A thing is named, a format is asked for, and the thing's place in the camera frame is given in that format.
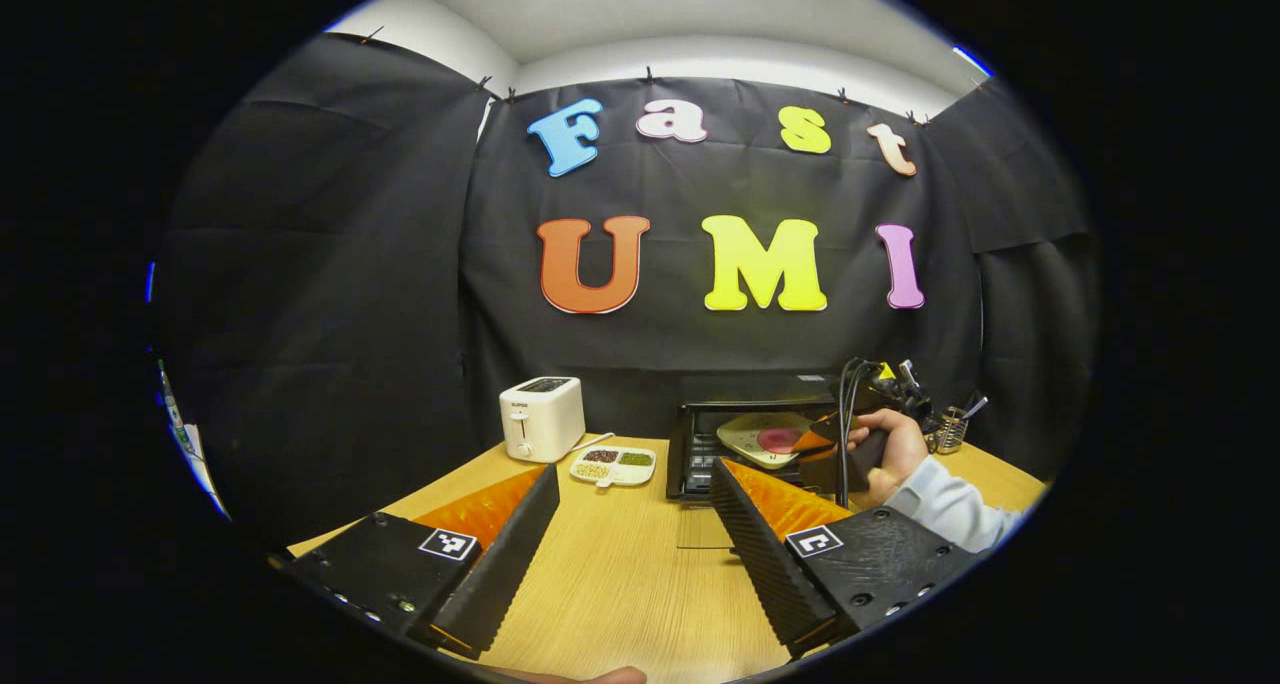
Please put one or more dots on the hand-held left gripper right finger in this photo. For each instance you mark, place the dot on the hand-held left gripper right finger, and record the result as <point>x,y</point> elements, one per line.
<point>760,564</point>

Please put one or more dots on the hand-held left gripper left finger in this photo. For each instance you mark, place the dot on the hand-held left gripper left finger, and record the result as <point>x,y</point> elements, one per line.
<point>515,559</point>

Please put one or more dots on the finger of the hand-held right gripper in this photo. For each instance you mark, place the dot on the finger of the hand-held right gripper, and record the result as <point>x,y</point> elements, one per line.
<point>818,442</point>

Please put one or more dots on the pink round cake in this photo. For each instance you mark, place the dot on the pink round cake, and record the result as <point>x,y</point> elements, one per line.
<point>778,441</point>

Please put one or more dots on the white square plate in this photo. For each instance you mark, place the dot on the white square plate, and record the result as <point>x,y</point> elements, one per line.
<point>740,434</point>

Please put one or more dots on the black electric oven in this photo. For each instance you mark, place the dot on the black electric oven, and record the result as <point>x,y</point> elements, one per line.
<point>685,444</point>

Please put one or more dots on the metal spoon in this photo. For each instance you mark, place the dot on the metal spoon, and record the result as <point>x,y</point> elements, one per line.
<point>975,405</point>

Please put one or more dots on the white divided snack dish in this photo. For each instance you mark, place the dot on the white divided snack dish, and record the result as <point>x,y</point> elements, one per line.
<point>612,464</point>

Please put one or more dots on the white toaster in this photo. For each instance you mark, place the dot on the white toaster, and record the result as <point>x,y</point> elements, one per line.
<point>540,424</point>

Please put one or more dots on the black backdrop cloth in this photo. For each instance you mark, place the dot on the black backdrop cloth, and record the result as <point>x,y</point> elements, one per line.
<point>400,264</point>

